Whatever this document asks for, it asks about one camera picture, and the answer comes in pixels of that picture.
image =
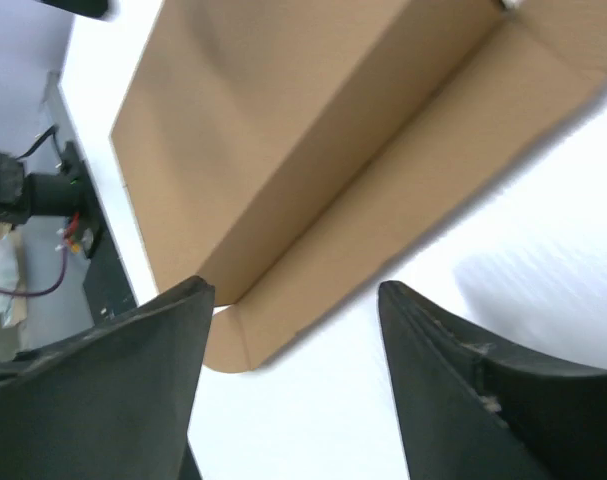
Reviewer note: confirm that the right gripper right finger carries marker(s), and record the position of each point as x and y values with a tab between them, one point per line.
473	405

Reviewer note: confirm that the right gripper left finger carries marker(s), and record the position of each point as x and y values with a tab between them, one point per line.
112	402

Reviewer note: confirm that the cardboard box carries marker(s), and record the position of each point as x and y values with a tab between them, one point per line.
286	151

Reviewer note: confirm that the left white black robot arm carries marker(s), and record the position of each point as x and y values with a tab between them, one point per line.
42	169

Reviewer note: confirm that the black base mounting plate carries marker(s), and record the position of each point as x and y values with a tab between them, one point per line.
105	285

